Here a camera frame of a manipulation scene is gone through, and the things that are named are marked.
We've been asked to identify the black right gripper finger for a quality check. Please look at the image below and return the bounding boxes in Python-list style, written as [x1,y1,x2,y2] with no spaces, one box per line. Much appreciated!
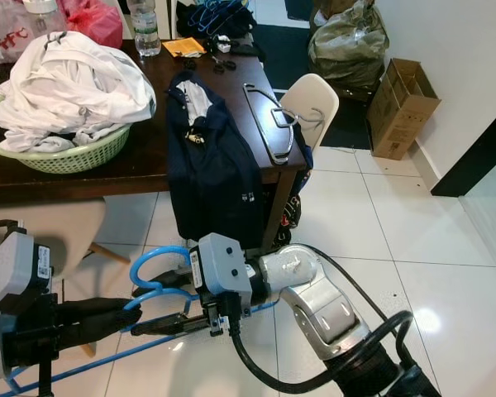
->
[134,277,197,299]
[126,313,203,337]

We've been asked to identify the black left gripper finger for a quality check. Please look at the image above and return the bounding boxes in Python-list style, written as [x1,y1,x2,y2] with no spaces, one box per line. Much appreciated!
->
[56,294,143,323]
[60,319,145,348]

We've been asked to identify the blue plastic clothes hanger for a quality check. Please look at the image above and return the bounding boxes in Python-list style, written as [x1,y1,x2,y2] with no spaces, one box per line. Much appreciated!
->
[0,245,282,397]

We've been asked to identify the navy garment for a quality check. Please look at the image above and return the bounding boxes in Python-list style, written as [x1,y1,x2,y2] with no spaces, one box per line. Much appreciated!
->
[165,70,269,249]

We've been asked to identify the blue hanger bundle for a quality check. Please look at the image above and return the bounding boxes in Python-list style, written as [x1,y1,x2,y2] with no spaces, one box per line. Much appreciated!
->
[186,0,241,34]

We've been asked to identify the black bundle with red marks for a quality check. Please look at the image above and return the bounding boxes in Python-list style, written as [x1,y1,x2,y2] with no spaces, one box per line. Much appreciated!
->
[277,190,307,245]

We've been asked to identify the green plastic laundry basket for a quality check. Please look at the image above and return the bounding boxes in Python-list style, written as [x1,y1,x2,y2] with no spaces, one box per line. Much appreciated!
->
[0,95,137,175]

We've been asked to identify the white clothes pile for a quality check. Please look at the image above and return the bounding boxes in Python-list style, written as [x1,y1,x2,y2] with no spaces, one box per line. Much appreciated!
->
[0,31,156,154]

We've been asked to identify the black scissors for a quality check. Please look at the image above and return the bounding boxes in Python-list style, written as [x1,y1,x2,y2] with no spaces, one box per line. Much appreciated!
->
[215,58,241,74]

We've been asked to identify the white plastic chair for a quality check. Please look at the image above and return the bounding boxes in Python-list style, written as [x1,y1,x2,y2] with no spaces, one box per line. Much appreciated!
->
[281,73,340,154]

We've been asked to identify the orange booklet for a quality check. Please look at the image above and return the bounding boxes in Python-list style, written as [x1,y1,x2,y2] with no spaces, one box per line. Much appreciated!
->
[161,37,206,59]

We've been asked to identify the small white black device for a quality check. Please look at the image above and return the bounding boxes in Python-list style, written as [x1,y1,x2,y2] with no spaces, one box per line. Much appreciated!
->
[207,35,232,52]

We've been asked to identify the clear plastic water bottle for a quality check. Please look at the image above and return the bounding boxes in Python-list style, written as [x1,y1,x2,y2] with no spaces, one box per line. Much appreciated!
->
[128,0,162,59]

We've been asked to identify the red plastic bag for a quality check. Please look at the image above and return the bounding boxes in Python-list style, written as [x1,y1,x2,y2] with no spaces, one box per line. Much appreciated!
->
[62,0,125,49]

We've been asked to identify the black clothing pile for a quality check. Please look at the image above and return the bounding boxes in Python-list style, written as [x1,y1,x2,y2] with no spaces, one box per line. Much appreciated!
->
[174,0,253,41]

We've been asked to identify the brown cardboard box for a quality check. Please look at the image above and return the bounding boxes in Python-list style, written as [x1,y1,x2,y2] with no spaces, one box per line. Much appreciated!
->
[368,58,441,160]

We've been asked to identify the white bag with red print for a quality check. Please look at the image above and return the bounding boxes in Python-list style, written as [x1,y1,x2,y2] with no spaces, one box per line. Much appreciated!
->
[0,0,46,63]

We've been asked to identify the olive garbage bag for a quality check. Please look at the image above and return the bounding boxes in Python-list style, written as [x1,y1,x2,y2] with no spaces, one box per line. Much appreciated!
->
[308,0,389,92]

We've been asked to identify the bottle with white cap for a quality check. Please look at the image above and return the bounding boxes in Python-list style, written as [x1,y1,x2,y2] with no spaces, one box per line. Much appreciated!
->
[25,0,67,38]

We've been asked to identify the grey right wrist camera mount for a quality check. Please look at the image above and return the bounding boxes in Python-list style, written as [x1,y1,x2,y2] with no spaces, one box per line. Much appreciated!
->
[188,233,255,303]

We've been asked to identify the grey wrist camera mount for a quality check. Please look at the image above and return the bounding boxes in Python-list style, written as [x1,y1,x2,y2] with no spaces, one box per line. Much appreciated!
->
[188,233,255,303]
[0,230,52,381]

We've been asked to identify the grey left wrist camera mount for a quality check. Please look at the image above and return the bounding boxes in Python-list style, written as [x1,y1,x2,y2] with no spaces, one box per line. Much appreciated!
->
[0,230,52,381]

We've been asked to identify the grey wire clothes hanger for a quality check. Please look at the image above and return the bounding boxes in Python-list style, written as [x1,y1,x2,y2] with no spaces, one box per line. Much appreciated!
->
[241,83,307,165]

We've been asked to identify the black door frame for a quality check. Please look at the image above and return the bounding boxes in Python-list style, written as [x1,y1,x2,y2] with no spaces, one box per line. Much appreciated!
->
[430,103,496,198]

